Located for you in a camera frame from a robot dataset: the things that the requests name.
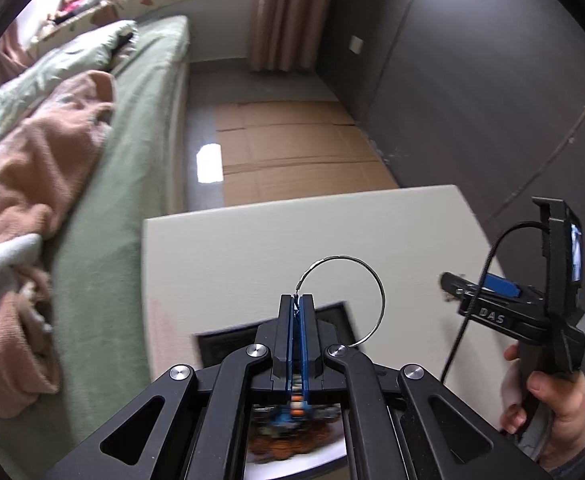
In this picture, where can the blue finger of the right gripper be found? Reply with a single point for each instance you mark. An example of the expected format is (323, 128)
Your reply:
(501, 286)
(456, 288)

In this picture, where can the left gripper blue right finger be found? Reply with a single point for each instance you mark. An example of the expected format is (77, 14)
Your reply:
(310, 345)

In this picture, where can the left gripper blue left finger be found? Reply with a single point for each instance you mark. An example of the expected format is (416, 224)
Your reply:
(283, 343)

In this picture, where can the black square jewelry box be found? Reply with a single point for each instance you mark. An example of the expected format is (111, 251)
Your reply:
(324, 463)

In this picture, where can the colourful beaded jewelry pile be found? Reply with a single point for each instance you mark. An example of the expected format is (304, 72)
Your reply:
(278, 432)

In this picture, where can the white foam board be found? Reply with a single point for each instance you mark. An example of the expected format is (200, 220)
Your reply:
(382, 253)

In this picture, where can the flattened cardboard sheet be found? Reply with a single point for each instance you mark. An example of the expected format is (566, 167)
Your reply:
(282, 150)

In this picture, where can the pink fleece blanket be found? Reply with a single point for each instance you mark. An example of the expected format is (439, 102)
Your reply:
(45, 162)

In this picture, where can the brown pink curtain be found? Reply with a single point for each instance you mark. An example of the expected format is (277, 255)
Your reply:
(287, 34)

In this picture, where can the green floral quilt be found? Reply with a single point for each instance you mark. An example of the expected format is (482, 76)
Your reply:
(94, 50)

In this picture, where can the left side pink curtain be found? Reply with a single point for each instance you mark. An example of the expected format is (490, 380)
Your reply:
(13, 59)

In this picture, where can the white wall socket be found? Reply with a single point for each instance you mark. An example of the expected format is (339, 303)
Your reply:
(355, 45)

